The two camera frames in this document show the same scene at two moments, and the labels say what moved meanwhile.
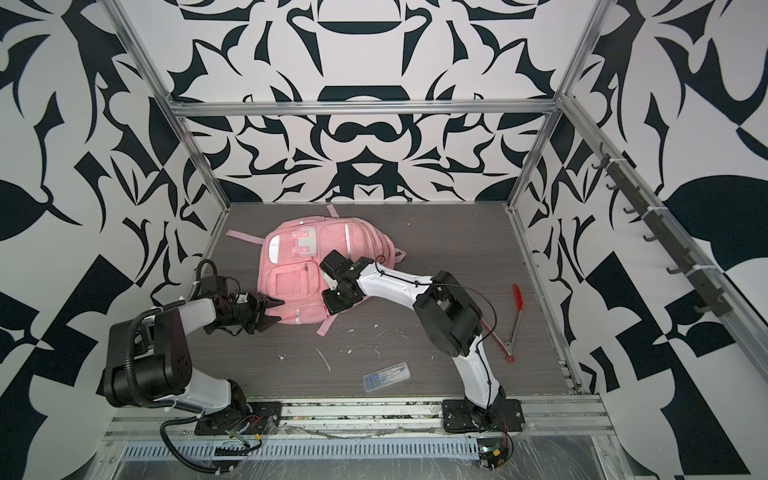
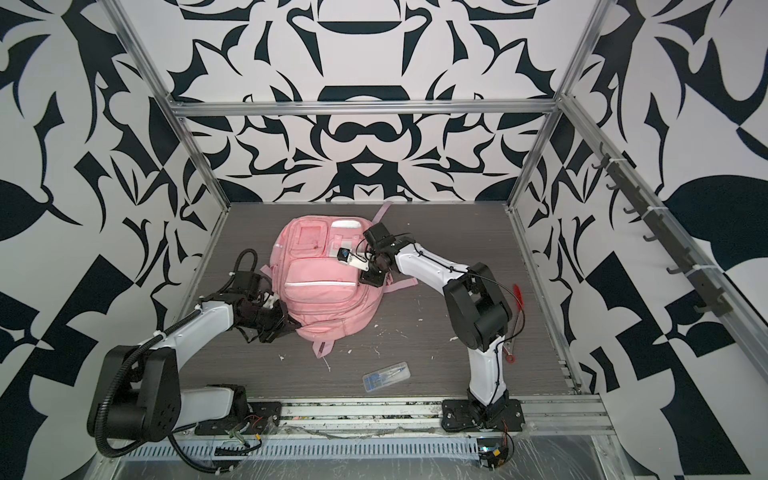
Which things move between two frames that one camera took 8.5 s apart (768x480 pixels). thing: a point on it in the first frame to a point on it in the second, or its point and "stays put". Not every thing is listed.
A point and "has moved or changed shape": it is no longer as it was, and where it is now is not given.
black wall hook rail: [714, 301] stays put
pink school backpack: [289, 268] has moved or changed shape
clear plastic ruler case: [385, 376] stays put
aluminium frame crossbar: [365, 107] stays put
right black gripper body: [336, 297] to [373, 276]
